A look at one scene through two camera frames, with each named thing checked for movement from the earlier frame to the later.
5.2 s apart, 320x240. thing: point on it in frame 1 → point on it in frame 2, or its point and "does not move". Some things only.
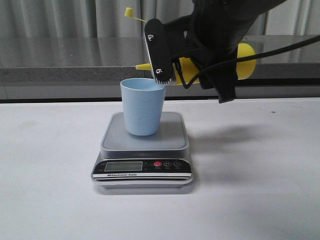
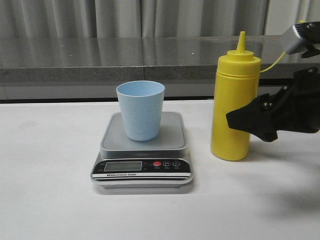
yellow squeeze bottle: x=246 y=57 → x=237 y=85
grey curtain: x=106 y=18 does not move
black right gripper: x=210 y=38 → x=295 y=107
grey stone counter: x=93 y=67 does not move
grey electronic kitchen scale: x=161 y=160 does not move
